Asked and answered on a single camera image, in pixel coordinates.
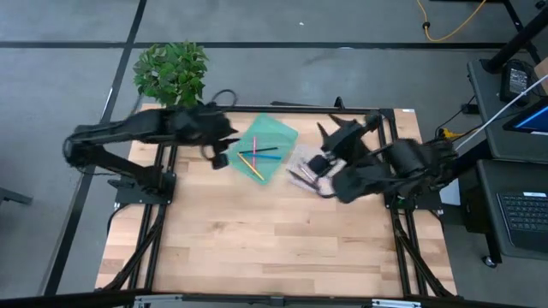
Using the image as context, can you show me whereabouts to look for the black laptop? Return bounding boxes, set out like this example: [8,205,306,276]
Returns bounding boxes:
[496,191,548,254]

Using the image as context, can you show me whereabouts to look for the potted green plant black pot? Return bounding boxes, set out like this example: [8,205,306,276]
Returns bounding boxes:
[132,41,210,108]

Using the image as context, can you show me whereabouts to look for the tablet with blue screen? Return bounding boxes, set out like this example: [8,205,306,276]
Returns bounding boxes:
[503,97,548,137]

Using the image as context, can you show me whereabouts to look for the black crossbeam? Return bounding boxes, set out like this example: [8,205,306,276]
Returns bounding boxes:
[0,289,548,308]

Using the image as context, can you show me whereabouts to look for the silver bracket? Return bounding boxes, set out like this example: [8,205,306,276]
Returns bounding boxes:
[371,298,423,308]
[134,293,184,308]

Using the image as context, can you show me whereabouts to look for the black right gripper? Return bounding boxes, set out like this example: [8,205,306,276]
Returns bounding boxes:
[308,111,382,175]

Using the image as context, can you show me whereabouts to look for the black power brick with cable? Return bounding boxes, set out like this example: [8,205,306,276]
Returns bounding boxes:
[422,94,483,142]

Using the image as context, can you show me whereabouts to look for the black aluminium table frame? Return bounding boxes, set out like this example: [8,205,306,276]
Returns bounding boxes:
[96,104,457,300]

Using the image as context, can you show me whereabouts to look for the clear plastic bin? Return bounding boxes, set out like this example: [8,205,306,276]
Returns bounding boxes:
[285,144,346,198]

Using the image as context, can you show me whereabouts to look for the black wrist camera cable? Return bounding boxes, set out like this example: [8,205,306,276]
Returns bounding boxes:
[211,88,239,109]

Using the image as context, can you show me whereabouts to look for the yellow pencil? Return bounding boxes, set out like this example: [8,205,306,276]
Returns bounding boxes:
[236,152,265,181]

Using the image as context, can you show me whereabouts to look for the black power adapter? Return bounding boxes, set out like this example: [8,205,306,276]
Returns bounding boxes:
[499,59,535,107]

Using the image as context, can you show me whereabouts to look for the black desk crossbar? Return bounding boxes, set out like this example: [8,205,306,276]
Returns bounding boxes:
[453,139,492,186]

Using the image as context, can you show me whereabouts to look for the black desk stand leg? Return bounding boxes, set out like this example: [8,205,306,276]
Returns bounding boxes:
[482,0,548,74]

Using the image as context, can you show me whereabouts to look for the yellow plug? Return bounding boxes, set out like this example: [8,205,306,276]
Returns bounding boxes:
[437,127,462,143]

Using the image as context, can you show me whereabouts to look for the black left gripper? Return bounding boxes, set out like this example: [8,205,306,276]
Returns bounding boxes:
[188,102,241,170]

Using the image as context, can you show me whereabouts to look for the dark rolling desk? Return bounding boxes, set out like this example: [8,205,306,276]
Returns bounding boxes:
[476,158,548,269]

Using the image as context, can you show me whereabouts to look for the teal plastic bin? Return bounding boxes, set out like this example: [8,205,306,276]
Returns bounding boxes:
[226,112,300,186]

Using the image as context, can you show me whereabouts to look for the dark brown pencil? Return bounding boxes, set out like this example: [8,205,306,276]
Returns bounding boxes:
[287,169,320,192]

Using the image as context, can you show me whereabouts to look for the dark grey desk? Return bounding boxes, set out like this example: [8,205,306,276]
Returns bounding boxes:
[466,57,548,164]

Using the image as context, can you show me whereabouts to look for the brown cardboard piece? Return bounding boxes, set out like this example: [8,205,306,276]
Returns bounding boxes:
[533,56,548,96]

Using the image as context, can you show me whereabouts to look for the grey chair base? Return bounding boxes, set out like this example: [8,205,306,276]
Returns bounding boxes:
[0,187,34,207]

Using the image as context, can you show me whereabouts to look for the yellow cable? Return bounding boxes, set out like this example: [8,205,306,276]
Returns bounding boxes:
[416,0,488,43]

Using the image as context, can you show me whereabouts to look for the white cable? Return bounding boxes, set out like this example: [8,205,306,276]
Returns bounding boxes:
[454,74,548,151]

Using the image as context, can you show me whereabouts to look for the white paper sheet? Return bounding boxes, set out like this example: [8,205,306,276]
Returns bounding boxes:
[439,183,462,207]

